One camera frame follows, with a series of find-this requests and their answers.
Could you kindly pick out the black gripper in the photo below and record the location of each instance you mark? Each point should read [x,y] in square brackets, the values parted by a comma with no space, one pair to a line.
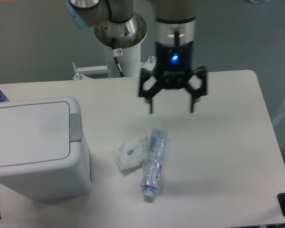
[173,71]

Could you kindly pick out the white plastic trash can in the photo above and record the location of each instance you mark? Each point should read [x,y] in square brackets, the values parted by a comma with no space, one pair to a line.
[44,154]

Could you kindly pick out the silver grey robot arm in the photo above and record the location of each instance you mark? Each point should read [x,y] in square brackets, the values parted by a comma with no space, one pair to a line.
[121,31]

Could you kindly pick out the crushed clear plastic bottle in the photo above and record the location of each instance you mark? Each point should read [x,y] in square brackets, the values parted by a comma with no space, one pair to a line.
[153,163]

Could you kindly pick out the white pedestal foot middle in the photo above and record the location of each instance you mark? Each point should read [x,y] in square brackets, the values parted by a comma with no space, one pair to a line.
[149,64]

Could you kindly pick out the white pedestal foot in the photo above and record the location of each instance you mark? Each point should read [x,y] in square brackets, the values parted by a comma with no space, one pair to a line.
[94,72]
[149,64]

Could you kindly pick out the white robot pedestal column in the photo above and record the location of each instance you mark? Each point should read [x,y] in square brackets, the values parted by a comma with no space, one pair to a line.
[130,61]

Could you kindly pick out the white pedestal foot left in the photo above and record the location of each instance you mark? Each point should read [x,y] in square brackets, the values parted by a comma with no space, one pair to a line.
[94,72]

